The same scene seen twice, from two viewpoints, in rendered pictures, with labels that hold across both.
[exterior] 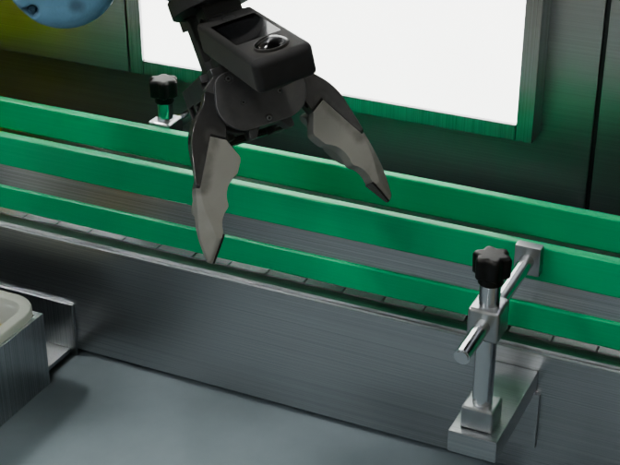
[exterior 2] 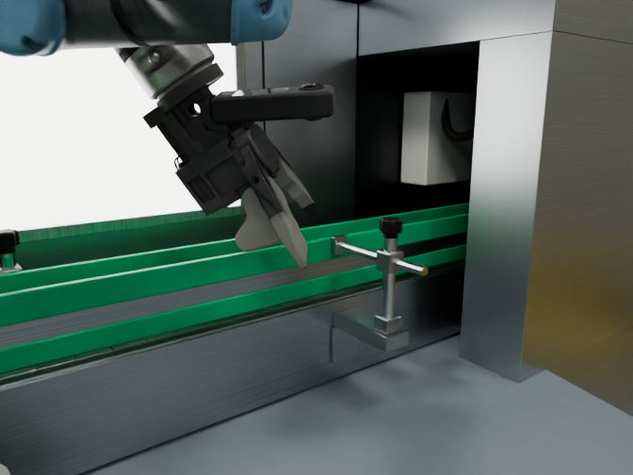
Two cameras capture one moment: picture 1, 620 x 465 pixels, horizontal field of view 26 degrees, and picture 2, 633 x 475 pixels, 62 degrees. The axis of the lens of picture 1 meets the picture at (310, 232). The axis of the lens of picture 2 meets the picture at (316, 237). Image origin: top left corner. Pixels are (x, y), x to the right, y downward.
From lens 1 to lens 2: 0.87 m
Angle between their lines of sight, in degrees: 59
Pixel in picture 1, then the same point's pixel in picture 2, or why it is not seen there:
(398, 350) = (283, 336)
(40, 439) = not seen: outside the picture
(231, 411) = (185, 451)
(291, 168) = (145, 263)
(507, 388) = (363, 317)
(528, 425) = (354, 342)
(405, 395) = (288, 365)
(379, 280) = (258, 299)
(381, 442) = (281, 405)
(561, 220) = (309, 235)
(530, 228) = not seen: hidden behind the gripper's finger
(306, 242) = (206, 294)
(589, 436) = not seen: hidden behind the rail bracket
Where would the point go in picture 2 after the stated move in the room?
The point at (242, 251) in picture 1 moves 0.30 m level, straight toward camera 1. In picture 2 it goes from (158, 323) to (410, 376)
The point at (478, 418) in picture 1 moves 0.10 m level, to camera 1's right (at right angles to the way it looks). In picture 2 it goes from (395, 323) to (418, 300)
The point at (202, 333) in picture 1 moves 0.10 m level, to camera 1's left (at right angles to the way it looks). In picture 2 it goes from (139, 406) to (62, 455)
